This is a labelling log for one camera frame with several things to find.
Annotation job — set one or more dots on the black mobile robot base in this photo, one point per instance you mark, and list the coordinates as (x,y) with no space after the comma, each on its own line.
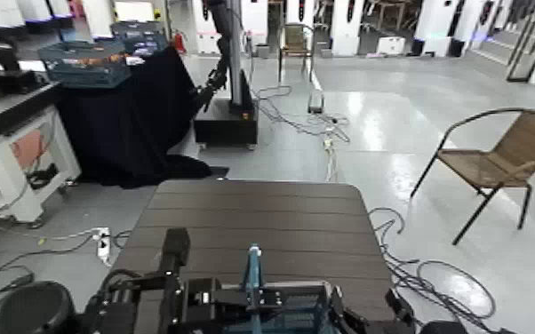
(228,123)

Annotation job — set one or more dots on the white power strip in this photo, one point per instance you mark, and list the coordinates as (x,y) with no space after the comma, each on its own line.
(103,242)

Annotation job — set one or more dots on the dark blue crate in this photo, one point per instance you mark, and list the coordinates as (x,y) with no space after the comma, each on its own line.
(139,37)

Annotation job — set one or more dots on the grey robot lift column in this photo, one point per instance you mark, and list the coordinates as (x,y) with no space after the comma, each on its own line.
(236,51)

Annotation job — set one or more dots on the white station cabinet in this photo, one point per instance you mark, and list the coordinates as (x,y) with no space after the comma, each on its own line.
(435,23)
(6,13)
(97,18)
(347,28)

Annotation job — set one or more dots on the large blue crate with items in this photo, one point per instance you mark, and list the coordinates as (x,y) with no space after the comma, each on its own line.
(85,65)

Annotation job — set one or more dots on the black equipment on cart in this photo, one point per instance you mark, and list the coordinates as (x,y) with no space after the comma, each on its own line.
(11,79)

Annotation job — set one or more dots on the grey power adapter box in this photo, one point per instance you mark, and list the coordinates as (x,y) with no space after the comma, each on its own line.
(316,102)

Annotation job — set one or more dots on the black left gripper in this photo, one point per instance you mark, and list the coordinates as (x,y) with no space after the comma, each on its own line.
(202,303)

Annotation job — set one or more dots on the white storage box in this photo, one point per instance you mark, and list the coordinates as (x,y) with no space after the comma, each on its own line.
(391,45)

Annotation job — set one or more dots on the red fire extinguisher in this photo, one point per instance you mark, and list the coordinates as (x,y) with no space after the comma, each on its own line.
(180,43)

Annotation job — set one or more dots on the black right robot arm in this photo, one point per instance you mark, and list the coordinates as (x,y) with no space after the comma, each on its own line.
(442,328)

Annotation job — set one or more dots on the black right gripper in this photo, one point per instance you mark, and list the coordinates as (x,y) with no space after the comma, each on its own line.
(389,328)

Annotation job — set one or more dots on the blue plastic folding crate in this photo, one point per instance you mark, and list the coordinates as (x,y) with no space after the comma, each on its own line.
(295,317)

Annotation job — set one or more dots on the wicker chair black frame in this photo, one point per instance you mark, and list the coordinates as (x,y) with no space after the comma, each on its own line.
(295,42)
(505,163)

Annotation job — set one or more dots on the black cloth covered table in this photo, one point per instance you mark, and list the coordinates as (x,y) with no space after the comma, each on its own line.
(127,121)

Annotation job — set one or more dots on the grey waste bin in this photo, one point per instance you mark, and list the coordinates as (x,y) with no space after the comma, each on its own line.
(263,51)

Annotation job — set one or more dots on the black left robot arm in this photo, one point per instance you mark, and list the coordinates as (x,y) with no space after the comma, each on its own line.
(32,310)

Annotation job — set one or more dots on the white cart with dark top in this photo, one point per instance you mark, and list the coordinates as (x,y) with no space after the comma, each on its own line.
(15,154)

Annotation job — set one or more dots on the black metal frame rack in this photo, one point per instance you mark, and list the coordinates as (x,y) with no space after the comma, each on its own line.
(531,42)

